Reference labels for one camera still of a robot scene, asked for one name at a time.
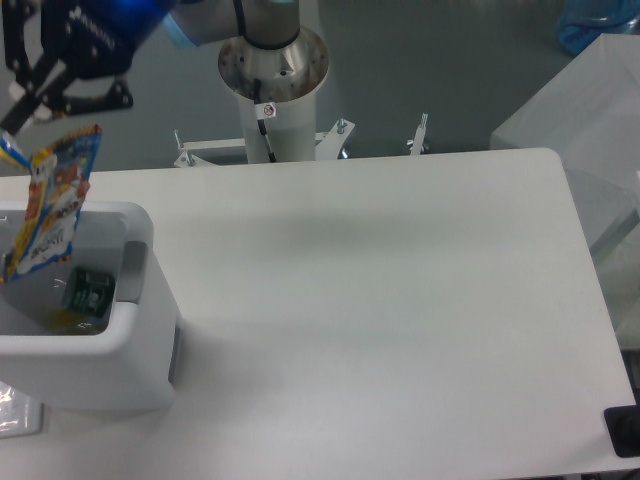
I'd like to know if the white trash can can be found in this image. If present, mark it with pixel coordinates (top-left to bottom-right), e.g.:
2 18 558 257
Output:
1 202 181 411

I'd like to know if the yellow wrapper in bin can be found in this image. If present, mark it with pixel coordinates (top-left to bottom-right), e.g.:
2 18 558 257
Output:
44 309 108 335

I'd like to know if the table clamp bolt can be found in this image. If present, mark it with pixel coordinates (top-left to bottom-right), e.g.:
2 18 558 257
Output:
173 129 196 168
407 112 430 156

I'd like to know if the blue snack bag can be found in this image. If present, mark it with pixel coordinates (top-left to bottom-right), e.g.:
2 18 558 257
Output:
1 124 102 284

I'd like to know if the dark green package in bin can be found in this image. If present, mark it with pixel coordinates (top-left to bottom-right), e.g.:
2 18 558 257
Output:
62 267 116 317

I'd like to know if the right table clamp bolt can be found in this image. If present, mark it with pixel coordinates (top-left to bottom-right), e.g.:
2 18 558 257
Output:
407 112 430 156

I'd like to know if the blue water jug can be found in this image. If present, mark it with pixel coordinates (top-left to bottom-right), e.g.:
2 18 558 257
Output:
556 1 639 56

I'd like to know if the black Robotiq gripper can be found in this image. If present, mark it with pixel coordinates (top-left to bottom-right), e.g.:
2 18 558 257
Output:
1 0 173 136

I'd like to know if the left table clamp bolt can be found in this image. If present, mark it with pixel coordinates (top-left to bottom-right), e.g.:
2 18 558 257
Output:
173 129 196 168

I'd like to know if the clear plastic bag at left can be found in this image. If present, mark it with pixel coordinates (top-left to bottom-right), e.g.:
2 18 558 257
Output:
0 383 44 439

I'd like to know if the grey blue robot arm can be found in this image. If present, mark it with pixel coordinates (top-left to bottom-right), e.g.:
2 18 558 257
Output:
1 1 300 135

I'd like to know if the black device at edge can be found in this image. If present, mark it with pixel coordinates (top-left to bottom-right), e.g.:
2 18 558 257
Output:
604 405 639 458

